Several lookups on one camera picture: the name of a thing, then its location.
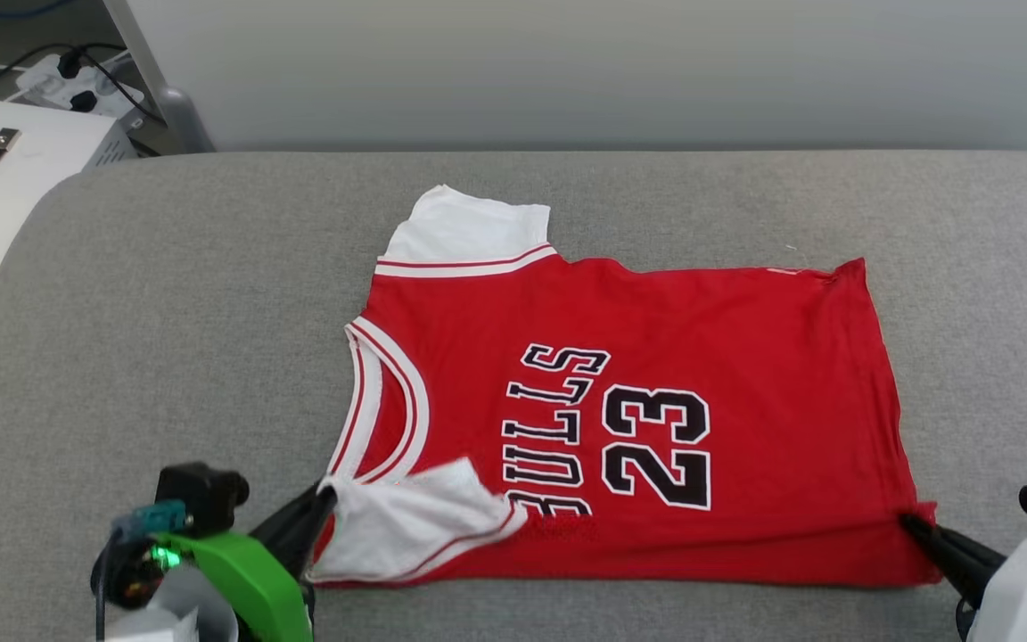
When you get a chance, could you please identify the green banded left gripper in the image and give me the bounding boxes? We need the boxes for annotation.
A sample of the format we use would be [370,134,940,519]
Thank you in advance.
[111,487,339,642]

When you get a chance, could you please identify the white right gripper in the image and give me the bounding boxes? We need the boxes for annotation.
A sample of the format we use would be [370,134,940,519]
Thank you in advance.
[900,514,1027,642]

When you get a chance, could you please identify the red Bulls basketball jersey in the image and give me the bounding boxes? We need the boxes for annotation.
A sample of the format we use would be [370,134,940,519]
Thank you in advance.
[304,185,942,589]

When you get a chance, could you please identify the white equipment case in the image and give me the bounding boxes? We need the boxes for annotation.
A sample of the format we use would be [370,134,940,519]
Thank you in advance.
[0,94,140,349]

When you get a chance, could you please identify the white power strip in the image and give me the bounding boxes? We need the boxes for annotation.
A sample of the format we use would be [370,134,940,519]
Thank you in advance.
[16,52,147,121]

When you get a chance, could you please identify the white partition panel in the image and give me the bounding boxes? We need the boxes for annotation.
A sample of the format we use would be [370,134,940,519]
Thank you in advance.
[126,0,1027,152]

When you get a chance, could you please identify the teal cable connector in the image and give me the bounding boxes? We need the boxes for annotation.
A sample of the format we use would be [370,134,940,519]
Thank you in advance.
[111,499,191,542]

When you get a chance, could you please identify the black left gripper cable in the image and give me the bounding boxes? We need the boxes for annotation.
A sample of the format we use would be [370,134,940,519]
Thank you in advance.
[90,533,127,642]

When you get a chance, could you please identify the grey partition post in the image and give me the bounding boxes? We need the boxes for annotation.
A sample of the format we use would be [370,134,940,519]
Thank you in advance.
[103,0,216,154]

